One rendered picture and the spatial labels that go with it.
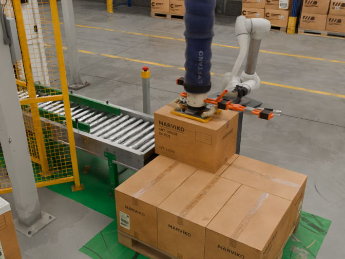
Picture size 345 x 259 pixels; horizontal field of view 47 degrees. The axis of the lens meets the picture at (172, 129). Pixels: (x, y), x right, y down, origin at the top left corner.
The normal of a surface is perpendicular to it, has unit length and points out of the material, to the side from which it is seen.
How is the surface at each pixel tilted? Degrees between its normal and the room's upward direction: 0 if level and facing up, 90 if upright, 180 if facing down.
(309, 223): 0
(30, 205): 90
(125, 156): 90
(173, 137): 90
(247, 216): 0
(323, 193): 0
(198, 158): 90
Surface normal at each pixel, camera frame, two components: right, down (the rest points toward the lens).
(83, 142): -0.54, 0.39
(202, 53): 0.24, 0.24
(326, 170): 0.00, -0.89
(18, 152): 0.84, 0.25
